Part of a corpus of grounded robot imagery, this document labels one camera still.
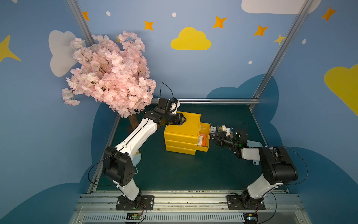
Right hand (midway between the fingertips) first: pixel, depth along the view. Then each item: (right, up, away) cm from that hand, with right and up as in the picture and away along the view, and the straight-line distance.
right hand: (211, 135), depth 89 cm
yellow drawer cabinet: (-18, -1, -11) cm, 22 cm away
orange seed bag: (-6, -3, +2) cm, 7 cm away
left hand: (-19, +11, -6) cm, 23 cm away
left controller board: (-45, -41, -17) cm, 63 cm away
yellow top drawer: (-3, +4, +7) cm, 9 cm away
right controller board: (+18, -43, -16) cm, 49 cm away
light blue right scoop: (+35, -8, +12) cm, 38 cm away
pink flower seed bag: (+9, +3, +16) cm, 19 cm away
